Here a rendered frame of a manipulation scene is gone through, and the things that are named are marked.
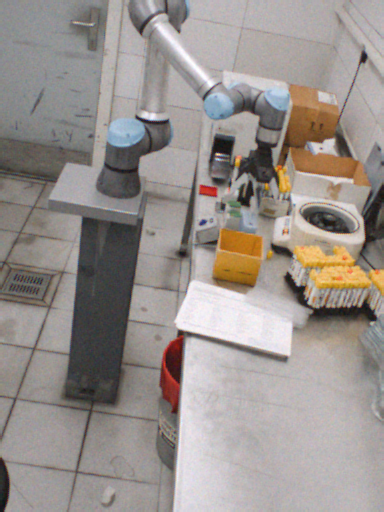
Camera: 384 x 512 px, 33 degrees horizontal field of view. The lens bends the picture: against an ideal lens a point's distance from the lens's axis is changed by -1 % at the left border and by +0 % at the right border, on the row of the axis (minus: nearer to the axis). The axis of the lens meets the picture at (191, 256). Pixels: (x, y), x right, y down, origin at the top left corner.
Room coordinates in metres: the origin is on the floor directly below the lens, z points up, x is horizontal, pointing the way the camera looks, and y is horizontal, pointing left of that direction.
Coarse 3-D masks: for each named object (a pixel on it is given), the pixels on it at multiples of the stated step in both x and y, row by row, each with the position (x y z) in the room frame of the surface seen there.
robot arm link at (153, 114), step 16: (176, 0) 2.04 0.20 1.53; (176, 16) 2.03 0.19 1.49; (160, 64) 2.03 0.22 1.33; (144, 80) 2.04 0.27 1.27; (160, 80) 2.03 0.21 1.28; (144, 96) 2.03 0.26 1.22; (160, 96) 2.03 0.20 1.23; (144, 112) 2.02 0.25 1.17; (160, 112) 2.03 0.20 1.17; (160, 128) 2.02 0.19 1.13; (160, 144) 2.02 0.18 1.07
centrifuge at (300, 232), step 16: (304, 208) 1.93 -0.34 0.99; (320, 208) 1.97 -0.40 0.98; (336, 208) 1.97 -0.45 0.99; (288, 224) 1.91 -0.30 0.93; (304, 224) 1.81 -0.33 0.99; (352, 224) 1.91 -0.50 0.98; (272, 240) 1.82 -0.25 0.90; (288, 240) 1.81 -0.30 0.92; (304, 240) 1.77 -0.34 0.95; (320, 240) 1.77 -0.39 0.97; (336, 240) 1.76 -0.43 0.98; (352, 240) 1.78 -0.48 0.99; (352, 256) 1.77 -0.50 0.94
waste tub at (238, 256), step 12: (228, 240) 1.70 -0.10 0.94; (240, 240) 1.70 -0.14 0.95; (252, 240) 1.70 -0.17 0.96; (216, 252) 1.63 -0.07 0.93; (228, 252) 1.58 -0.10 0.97; (240, 252) 1.70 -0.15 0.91; (252, 252) 1.70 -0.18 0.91; (216, 264) 1.58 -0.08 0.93; (228, 264) 1.58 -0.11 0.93; (240, 264) 1.58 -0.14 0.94; (252, 264) 1.58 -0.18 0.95; (216, 276) 1.58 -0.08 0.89; (228, 276) 1.58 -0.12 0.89; (240, 276) 1.58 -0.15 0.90; (252, 276) 1.58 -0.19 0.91
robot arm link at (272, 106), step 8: (272, 88) 1.86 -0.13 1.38; (280, 88) 1.87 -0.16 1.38; (264, 96) 1.85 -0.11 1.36; (272, 96) 1.82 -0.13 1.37; (280, 96) 1.82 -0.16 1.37; (288, 96) 1.84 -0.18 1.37; (256, 104) 1.84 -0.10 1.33; (264, 104) 1.83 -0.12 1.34; (272, 104) 1.81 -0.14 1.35; (280, 104) 1.82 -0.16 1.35; (288, 104) 1.84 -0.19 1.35; (256, 112) 1.84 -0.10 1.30; (264, 112) 1.83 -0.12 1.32; (272, 112) 1.81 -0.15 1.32; (280, 112) 1.82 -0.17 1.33; (264, 120) 1.82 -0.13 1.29; (272, 120) 1.81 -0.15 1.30; (280, 120) 1.82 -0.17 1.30; (264, 128) 1.82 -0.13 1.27; (272, 128) 1.82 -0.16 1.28; (280, 128) 1.83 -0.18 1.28
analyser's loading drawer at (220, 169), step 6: (216, 156) 2.32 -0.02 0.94; (222, 156) 2.33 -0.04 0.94; (228, 156) 2.33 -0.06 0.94; (216, 162) 2.28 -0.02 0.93; (222, 162) 2.28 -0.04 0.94; (228, 162) 2.28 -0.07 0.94; (216, 168) 2.22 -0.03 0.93; (222, 168) 2.23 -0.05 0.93; (228, 168) 2.29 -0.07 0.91; (216, 174) 2.22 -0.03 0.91; (222, 174) 2.23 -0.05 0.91; (228, 174) 2.23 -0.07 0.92
